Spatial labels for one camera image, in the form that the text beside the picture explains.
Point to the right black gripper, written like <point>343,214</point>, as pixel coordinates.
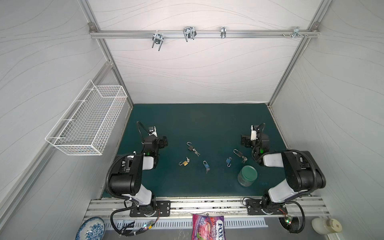
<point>245,141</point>

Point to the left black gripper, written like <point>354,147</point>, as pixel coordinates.
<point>162,142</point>

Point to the silver padlock with keys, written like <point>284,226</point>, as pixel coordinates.
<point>192,148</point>
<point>240,155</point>

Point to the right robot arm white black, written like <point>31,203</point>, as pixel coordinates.
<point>302,174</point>

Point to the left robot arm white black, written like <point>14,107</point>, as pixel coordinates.
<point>124,177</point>

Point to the brass padlock with key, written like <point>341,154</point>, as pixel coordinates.
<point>184,163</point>

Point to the small blue padlock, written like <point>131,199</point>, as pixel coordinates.
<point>229,161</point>

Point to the blue padlock with keys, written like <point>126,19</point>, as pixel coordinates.
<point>207,166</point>

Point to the purple candy bag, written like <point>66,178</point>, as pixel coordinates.
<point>208,228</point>

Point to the metal u-bolt clamp left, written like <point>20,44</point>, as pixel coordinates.
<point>157,39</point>

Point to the metal u-bolt clamp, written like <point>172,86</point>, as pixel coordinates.
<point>157,39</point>
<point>189,33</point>

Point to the blue white ceramic plate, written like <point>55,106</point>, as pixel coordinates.
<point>92,229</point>

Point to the metal u-bolt clamp middle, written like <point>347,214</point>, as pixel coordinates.
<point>189,33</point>

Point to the white plastic bottle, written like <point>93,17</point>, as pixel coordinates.
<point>326,226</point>

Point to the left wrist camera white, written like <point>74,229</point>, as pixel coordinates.
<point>152,131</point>

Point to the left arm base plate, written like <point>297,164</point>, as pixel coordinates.
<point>157,208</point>

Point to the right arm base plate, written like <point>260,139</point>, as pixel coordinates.
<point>258,207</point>

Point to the white wire basket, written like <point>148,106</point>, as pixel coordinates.
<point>86,126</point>

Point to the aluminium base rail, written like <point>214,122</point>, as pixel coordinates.
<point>224,206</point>

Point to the small metal bracket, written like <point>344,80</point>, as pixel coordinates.
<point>223,32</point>

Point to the metal hook bracket right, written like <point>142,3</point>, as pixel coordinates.
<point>295,34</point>

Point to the aluminium cross rail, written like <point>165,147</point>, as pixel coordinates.
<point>201,34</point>

